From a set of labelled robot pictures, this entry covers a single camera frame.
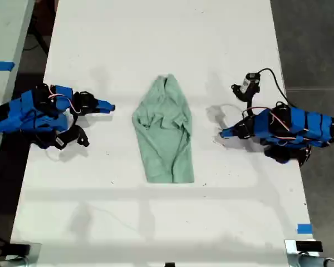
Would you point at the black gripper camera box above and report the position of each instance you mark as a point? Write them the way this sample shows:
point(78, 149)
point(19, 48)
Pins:
point(247, 83)
point(72, 137)

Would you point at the small black box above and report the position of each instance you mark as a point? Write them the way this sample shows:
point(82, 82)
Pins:
point(19, 249)
point(309, 246)

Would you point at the pale green T-shirt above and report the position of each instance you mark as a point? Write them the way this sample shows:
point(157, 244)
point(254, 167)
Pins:
point(164, 130)

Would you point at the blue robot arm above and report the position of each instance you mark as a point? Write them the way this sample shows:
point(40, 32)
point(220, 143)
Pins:
point(300, 125)
point(14, 114)

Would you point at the metal table bracket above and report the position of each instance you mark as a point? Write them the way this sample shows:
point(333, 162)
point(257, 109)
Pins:
point(34, 254)
point(290, 253)

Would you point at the short blue tape strip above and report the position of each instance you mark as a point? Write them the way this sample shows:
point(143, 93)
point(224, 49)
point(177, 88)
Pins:
point(304, 228)

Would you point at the grey metal pipe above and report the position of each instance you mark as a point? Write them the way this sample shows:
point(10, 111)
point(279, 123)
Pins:
point(323, 262)
point(5, 263)

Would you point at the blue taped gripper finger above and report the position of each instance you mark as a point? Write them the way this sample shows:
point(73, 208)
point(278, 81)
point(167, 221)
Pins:
point(232, 129)
point(105, 105)
point(231, 135)
point(103, 110)

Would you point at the pale side table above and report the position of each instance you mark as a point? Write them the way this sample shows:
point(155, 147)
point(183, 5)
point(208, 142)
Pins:
point(2, 33)

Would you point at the long blue tape strip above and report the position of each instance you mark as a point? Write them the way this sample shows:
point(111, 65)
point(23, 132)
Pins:
point(0, 66)

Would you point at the small black clip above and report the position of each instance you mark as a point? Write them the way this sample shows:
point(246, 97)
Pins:
point(169, 264)

